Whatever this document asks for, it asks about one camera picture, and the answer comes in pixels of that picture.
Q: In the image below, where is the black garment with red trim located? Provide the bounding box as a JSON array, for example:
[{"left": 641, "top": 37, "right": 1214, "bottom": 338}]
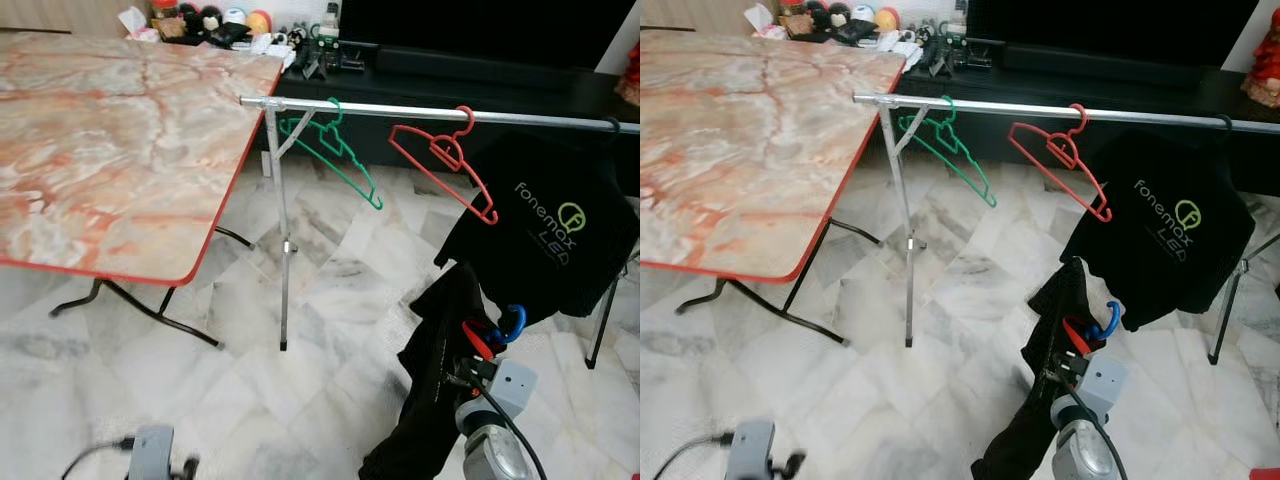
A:
[
  {"left": 360, "top": 258, "right": 501, "bottom": 480},
  {"left": 972, "top": 255, "right": 1101, "bottom": 480}
]

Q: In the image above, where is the blue plastic hanger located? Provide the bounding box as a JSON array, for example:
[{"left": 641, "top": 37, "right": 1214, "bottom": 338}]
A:
[
  {"left": 1085, "top": 299, "right": 1123, "bottom": 346},
  {"left": 478, "top": 304, "right": 529, "bottom": 353}
]

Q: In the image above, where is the red plastic hanger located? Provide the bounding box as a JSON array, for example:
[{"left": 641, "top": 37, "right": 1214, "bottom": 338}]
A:
[
  {"left": 1007, "top": 102, "right": 1114, "bottom": 224},
  {"left": 389, "top": 104, "right": 500, "bottom": 227}
]

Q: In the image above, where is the green plastic hanger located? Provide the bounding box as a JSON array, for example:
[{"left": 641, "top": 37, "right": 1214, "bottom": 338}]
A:
[
  {"left": 277, "top": 97, "right": 385, "bottom": 212},
  {"left": 894, "top": 95, "right": 999, "bottom": 209}
]

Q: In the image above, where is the black printed t-shirt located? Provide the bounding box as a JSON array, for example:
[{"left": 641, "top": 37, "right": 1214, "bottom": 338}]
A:
[
  {"left": 435, "top": 125, "right": 641, "bottom": 319},
  {"left": 1060, "top": 125, "right": 1256, "bottom": 331}
]

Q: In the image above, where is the silver clothes rack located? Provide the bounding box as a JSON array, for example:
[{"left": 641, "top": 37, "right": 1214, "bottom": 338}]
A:
[
  {"left": 853, "top": 92, "right": 1280, "bottom": 366},
  {"left": 240, "top": 95, "right": 641, "bottom": 369}
]

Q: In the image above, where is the black TV cabinet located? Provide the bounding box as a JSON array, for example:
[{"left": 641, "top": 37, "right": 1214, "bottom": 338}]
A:
[
  {"left": 900, "top": 38, "right": 1280, "bottom": 196},
  {"left": 262, "top": 40, "right": 641, "bottom": 196}
]

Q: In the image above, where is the black soundbar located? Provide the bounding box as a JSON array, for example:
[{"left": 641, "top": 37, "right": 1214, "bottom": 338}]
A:
[
  {"left": 373, "top": 45, "right": 601, "bottom": 94},
  {"left": 1000, "top": 43, "right": 1221, "bottom": 93}
]

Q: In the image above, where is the marble pattern folding table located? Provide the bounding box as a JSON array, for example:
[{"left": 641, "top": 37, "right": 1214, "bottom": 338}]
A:
[
  {"left": 0, "top": 30, "right": 289, "bottom": 351},
  {"left": 640, "top": 28, "right": 909, "bottom": 346}
]

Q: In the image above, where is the red figurine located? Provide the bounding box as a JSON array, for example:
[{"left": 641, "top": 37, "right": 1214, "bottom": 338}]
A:
[
  {"left": 1240, "top": 10, "right": 1280, "bottom": 109},
  {"left": 620, "top": 45, "right": 641, "bottom": 106}
]

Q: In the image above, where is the black television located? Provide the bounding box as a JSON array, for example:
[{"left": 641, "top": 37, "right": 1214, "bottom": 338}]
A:
[
  {"left": 965, "top": 0, "right": 1261, "bottom": 69},
  {"left": 338, "top": 0, "right": 641, "bottom": 71}
]

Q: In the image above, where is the white paper stack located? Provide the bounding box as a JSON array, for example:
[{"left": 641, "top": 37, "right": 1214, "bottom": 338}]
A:
[
  {"left": 250, "top": 32, "right": 299, "bottom": 61},
  {"left": 878, "top": 30, "right": 926, "bottom": 57}
]

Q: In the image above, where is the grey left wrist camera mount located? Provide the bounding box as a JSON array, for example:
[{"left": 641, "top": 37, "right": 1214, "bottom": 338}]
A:
[
  {"left": 128, "top": 424, "right": 177, "bottom": 480},
  {"left": 725, "top": 419, "right": 778, "bottom": 480}
]

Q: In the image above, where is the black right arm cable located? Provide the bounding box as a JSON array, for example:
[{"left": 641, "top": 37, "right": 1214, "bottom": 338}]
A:
[
  {"left": 480, "top": 385, "right": 546, "bottom": 480},
  {"left": 1070, "top": 385, "right": 1131, "bottom": 480}
]

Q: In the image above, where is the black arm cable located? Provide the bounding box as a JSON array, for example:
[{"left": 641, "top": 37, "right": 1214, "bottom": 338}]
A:
[
  {"left": 480, "top": 385, "right": 546, "bottom": 480},
  {"left": 62, "top": 437, "right": 136, "bottom": 480},
  {"left": 655, "top": 432, "right": 736, "bottom": 480},
  {"left": 1070, "top": 385, "right": 1131, "bottom": 480}
]

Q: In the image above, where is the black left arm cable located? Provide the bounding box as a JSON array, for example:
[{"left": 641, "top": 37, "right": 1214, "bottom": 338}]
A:
[
  {"left": 62, "top": 437, "right": 136, "bottom": 480},
  {"left": 655, "top": 432, "right": 736, "bottom": 480}
]

